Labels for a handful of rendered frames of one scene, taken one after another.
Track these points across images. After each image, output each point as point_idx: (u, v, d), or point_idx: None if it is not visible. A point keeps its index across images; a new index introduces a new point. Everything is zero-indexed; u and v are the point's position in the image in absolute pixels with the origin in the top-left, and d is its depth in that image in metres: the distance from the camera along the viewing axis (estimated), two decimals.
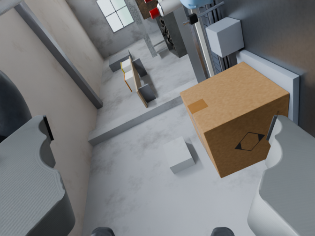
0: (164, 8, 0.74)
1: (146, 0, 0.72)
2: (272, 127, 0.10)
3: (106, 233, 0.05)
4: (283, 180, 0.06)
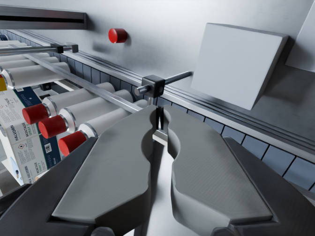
0: (92, 121, 0.33)
1: (47, 122, 0.32)
2: (162, 117, 0.11)
3: (106, 233, 0.05)
4: (189, 165, 0.07)
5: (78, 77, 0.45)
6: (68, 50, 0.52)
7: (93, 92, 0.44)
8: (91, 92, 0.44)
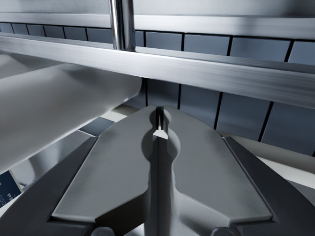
0: None
1: None
2: (162, 117, 0.11)
3: (106, 233, 0.05)
4: (189, 165, 0.07)
5: None
6: None
7: (0, 54, 0.19)
8: None
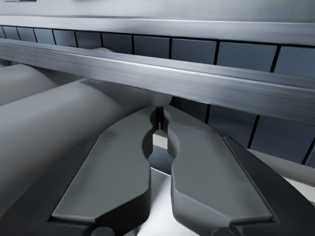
0: None
1: None
2: (162, 117, 0.11)
3: (106, 233, 0.05)
4: (189, 165, 0.07)
5: (38, 43, 0.13)
6: None
7: (20, 62, 0.16)
8: (11, 63, 0.16)
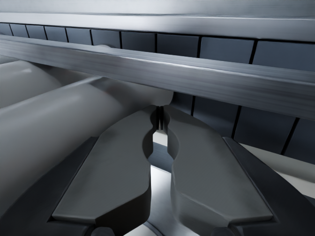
0: None
1: None
2: (162, 117, 0.11)
3: (106, 233, 0.05)
4: (189, 165, 0.07)
5: (108, 47, 0.10)
6: None
7: (17, 58, 0.16)
8: (8, 59, 0.16)
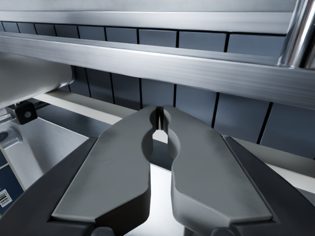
0: None
1: None
2: (162, 117, 0.11)
3: (106, 233, 0.05)
4: (189, 165, 0.07)
5: None
6: None
7: None
8: None
